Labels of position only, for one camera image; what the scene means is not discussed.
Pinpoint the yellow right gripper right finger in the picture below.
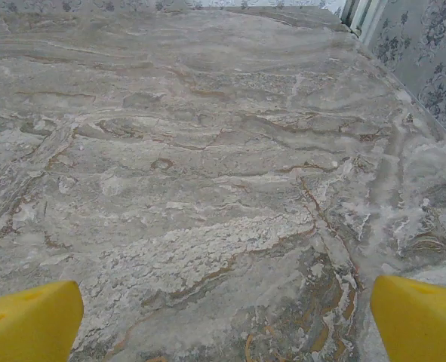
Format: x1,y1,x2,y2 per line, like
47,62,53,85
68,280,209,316
370,275,446,362

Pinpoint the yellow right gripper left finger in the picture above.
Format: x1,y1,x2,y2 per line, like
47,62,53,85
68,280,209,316
0,280,85,362

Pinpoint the aluminium frame post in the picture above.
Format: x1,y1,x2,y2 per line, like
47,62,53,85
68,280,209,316
339,0,383,48

